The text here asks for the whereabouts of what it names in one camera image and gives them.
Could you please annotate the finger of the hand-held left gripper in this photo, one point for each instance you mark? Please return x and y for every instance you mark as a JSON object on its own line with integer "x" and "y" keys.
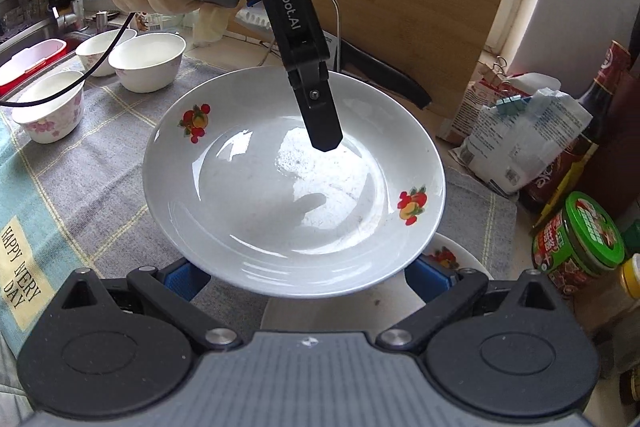
{"x": 320, "y": 122}

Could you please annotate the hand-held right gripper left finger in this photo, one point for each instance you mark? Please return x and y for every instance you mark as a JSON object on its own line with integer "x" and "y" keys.
{"x": 182, "y": 282}

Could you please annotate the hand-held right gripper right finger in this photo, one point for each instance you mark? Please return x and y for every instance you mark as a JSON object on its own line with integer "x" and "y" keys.
{"x": 430, "y": 279}

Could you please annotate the white plate with fruit print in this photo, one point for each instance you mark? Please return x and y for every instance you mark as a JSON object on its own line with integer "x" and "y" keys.
{"x": 325, "y": 312}
{"x": 250, "y": 187}

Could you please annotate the white bowl pink flower print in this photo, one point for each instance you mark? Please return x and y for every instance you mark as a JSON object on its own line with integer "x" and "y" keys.
{"x": 50, "y": 122}

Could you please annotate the stack of clear plastic cups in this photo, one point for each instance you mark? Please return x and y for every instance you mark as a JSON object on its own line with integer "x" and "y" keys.
{"x": 210, "y": 29}

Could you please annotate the wooden cutting board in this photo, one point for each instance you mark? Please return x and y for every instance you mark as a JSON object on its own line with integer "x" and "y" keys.
{"x": 400, "y": 7}

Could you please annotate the clear glass jar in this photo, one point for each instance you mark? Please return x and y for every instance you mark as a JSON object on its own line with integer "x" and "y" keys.
{"x": 152, "y": 24}

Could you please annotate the grey checked table mat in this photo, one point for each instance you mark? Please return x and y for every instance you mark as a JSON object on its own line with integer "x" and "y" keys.
{"x": 75, "y": 187}

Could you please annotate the red and white bag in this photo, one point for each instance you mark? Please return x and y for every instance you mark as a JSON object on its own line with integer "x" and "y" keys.
{"x": 470, "y": 107}

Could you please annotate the white printed plastic bag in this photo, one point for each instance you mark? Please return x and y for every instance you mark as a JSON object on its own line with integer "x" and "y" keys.
{"x": 525, "y": 147}

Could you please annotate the green lidded sauce jar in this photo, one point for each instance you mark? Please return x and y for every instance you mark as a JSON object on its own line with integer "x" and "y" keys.
{"x": 590, "y": 232}

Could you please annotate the green plastic clip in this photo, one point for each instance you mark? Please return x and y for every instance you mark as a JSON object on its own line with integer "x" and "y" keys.
{"x": 520, "y": 102}
{"x": 505, "y": 108}

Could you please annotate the metal binder clip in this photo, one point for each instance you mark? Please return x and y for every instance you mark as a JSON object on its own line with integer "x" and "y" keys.
{"x": 497, "y": 67}

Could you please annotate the metal sink fitting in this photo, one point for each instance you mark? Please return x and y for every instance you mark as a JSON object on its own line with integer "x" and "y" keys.
{"x": 102, "y": 19}

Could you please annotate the green capped bottle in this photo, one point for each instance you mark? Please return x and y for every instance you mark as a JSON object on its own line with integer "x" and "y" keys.
{"x": 632, "y": 237}

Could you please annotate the metal faucet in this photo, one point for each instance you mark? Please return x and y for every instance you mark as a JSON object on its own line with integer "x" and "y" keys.
{"x": 75, "y": 7}

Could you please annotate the dark soy sauce bottle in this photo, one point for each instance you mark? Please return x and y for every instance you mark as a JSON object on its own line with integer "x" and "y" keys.
{"x": 600, "y": 117}

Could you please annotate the steel sink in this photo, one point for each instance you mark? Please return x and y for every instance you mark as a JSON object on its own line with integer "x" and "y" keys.
{"x": 30, "y": 27}

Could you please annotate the white container red rim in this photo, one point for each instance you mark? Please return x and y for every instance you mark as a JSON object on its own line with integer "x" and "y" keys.
{"x": 25, "y": 62}

